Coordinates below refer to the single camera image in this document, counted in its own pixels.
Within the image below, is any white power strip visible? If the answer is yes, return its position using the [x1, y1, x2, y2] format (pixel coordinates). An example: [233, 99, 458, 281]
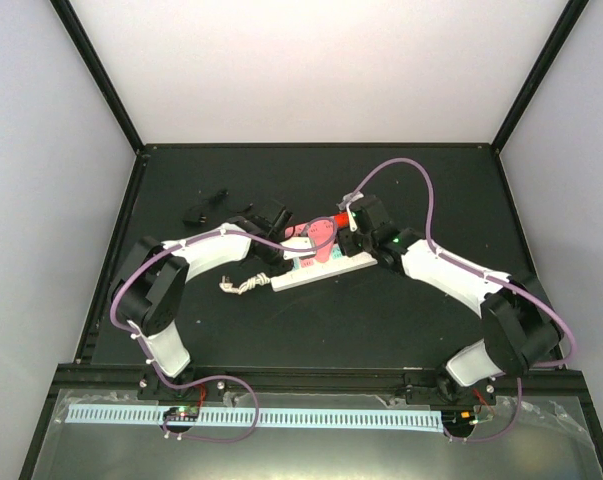
[270, 245, 377, 292]

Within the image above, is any red cube plug adapter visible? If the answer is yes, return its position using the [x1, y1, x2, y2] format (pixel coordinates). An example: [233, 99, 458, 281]
[330, 211, 350, 230]

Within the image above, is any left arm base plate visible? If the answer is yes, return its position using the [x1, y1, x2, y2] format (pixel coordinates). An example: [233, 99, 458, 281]
[137, 367, 229, 434]

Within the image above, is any pink triangular plug adapter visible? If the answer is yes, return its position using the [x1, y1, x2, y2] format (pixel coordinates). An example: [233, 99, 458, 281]
[284, 217, 335, 263]

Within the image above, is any right black frame post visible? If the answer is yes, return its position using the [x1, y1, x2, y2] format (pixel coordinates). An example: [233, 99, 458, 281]
[491, 0, 589, 153]

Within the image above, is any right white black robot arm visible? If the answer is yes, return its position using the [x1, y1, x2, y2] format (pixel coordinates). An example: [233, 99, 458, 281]
[337, 193, 564, 404]

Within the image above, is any left black frame post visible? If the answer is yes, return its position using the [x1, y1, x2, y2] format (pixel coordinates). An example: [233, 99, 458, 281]
[50, 0, 144, 154]

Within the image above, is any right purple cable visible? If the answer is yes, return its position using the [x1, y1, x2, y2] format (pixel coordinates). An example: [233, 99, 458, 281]
[336, 157, 577, 444]

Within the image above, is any black frame post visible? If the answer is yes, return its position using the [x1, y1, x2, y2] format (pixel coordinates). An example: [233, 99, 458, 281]
[50, 0, 144, 154]
[491, 0, 589, 153]

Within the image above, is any purple cable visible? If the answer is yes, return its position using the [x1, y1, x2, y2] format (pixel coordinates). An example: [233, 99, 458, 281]
[109, 215, 339, 444]
[336, 157, 577, 444]

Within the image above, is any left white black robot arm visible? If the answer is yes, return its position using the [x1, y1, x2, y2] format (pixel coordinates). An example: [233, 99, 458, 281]
[109, 201, 292, 399]

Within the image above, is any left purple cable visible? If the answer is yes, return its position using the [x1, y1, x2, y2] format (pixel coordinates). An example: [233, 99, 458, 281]
[109, 215, 339, 444]

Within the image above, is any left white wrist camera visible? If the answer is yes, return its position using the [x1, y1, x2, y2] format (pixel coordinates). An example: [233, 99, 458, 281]
[281, 236, 316, 260]

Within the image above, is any white slotted cable duct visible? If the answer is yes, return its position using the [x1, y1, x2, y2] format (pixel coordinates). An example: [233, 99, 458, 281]
[65, 404, 444, 433]

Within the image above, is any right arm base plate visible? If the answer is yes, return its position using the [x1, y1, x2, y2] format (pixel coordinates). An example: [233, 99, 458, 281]
[395, 369, 496, 408]

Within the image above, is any black plug with thin cable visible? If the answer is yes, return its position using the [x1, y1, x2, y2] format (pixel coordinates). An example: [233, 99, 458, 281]
[181, 188, 254, 228]

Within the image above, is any white knotted power cord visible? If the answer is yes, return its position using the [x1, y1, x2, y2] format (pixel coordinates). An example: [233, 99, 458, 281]
[218, 271, 273, 296]

